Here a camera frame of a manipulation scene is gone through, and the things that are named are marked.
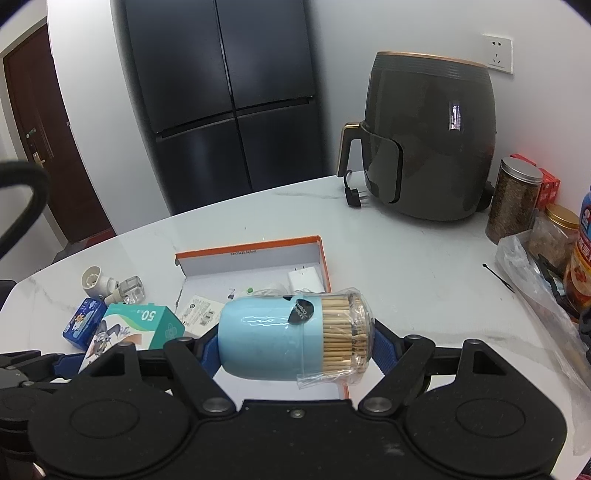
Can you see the blue cartoon tin box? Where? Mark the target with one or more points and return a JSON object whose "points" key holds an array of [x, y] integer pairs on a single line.
{"points": [[83, 323]]}

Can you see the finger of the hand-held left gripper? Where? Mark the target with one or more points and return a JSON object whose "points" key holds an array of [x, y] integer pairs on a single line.
{"points": [[69, 363]]}

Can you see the orange and white cardboard box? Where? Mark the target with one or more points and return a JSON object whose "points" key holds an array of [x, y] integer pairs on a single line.
{"points": [[254, 263]]}

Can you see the red box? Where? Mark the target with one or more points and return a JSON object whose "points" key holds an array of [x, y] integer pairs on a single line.
{"points": [[549, 189]]}

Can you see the glass jar gold lid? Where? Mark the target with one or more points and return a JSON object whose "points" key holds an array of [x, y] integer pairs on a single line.
{"points": [[556, 235]]}

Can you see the dark grey air fryer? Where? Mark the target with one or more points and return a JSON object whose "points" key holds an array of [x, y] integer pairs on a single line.
{"points": [[425, 138]]}

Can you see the white plug-in device green dot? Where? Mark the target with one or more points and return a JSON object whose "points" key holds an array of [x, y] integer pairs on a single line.
{"points": [[265, 291]]}

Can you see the teal bandage box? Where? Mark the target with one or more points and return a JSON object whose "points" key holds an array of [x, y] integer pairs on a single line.
{"points": [[152, 323]]}

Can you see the white wall socket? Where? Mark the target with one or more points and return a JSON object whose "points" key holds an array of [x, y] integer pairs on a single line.
{"points": [[497, 53]]}

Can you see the brown door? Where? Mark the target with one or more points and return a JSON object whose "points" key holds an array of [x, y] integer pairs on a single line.
{"points": [[46, 138]]}

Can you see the black refrigerator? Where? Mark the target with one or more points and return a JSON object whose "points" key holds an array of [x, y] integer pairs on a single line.
{"points": [[207, 69]]}

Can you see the black power plug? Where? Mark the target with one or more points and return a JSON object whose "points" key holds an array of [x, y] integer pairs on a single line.
{"points": [[355, 198]]}

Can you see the small white adapter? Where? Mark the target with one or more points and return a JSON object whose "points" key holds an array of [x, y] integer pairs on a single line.
{"points": [[302, 279]]}

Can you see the clear plastic bag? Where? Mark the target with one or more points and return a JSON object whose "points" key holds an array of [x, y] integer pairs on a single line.
{"points": [[517, 258]]}

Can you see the thin black stick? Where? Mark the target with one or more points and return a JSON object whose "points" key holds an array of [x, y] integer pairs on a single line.
{"points": [[498, 277]]}

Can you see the blue toothpick holder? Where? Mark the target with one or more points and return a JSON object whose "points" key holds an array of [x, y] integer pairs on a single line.
{"points": [[258, 337]]}

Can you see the glass jar metal lid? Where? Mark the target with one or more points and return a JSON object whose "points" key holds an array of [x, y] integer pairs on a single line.
{"points": [[512, 207]]}

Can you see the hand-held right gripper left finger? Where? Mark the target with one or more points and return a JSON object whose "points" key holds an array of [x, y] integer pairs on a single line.
{"points": [[210, 357]]}

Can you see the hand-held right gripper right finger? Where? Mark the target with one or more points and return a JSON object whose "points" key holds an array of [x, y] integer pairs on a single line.
{"points": [[381, 350]]}

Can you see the white plug-in vaporizer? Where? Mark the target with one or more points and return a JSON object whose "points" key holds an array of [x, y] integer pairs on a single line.
{"points": [[94, 279]]}

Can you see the small white printed box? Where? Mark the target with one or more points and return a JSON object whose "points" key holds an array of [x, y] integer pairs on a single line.
{"points": [[198, 311]]}

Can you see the colourful labelled bottle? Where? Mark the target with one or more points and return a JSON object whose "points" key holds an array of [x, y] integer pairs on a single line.
{"points": [[581, 258]]}

